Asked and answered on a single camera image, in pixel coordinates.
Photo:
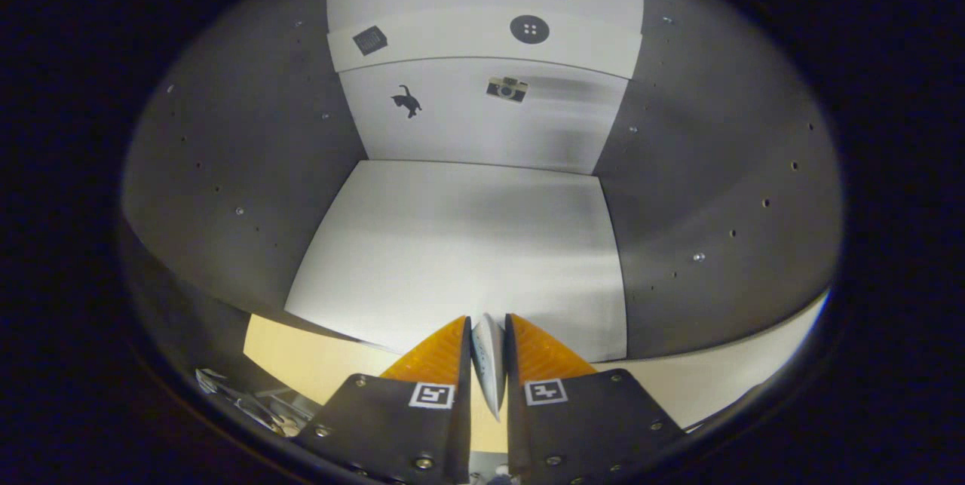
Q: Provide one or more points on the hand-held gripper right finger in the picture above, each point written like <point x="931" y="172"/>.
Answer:
<point x="513" y="425"/>

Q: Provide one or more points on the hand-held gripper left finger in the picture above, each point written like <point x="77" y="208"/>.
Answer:
<point x="464" y="425"/>

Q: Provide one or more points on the white object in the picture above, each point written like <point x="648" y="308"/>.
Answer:
<point x="488" y="364"/>

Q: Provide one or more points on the white cabinet shelf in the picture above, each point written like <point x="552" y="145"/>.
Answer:
<point x="452" y="244"/>

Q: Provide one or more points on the dark grey cabinet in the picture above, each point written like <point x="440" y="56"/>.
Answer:
<point x="241" y="168"/>

